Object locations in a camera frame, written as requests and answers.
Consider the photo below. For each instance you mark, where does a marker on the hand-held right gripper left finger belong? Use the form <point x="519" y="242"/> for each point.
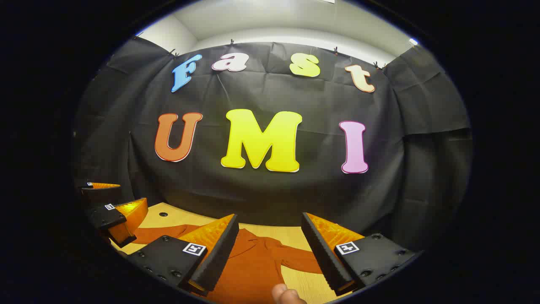
<point x="219" y="257"/>

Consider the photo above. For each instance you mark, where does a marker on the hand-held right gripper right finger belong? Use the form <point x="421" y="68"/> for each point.
<point x="322" y="257"/>

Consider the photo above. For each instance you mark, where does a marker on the rust orange knit cardigan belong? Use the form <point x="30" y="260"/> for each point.
<point x="253" y="270"/>

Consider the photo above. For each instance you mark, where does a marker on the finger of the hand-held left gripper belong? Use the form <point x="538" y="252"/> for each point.
<point x="107" y="216"/>
<point x="101" y="195"/>

